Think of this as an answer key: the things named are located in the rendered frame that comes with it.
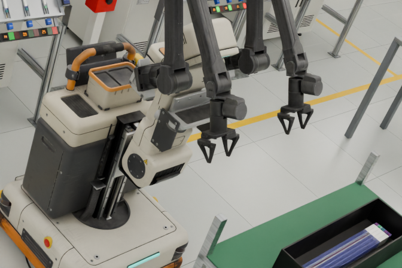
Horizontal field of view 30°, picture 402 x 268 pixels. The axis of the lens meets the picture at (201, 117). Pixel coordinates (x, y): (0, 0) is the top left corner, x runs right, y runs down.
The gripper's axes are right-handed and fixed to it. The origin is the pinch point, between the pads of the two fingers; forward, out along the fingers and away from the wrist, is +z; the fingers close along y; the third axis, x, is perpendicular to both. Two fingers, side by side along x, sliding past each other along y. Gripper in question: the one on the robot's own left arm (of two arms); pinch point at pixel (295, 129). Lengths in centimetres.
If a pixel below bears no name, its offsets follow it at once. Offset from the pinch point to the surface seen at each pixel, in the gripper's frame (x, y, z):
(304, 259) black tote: -29, -34, 31
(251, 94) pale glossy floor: 164, 176, 45
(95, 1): 166, 42, -32
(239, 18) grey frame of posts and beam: 159, 156, -11
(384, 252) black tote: -46, -11, 31
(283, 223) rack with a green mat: -14.5, -25.9, 25.2
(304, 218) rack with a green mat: -16.4, -15.9, 26.1
